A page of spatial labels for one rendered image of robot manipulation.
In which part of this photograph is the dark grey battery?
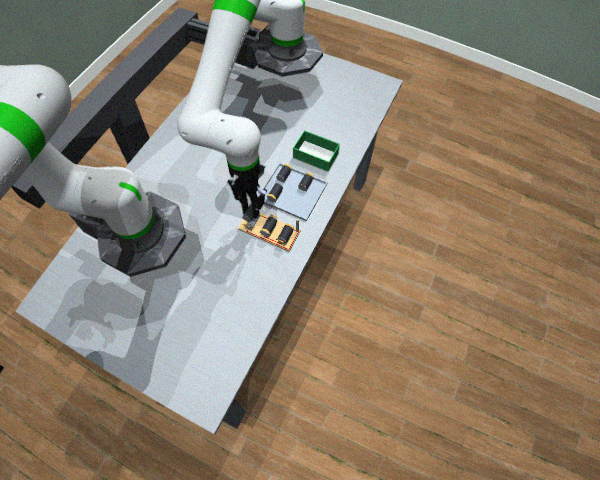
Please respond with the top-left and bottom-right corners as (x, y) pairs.
(242, 204), (254, 222)
(276, 164), (292, 182)
(277, 223), (294, 244)
(267, 183), (283, 202)
(298, 172), (314, 191)
(261, 216), (277, 236)

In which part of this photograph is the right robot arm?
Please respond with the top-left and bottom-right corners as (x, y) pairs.
(0, 65), (164, 253)

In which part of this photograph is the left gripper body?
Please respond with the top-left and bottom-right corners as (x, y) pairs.
(234, 176), (260, 194)

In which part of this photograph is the tan battery holder board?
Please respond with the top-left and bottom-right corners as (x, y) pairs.
(238, 211), (301, 252)

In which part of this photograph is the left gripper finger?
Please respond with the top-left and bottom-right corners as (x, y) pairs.
(246, 186), (267, 219)
(227, 176), (249, 214)

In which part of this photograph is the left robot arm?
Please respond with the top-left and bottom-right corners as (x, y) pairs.
(177, 0), (306, 182)

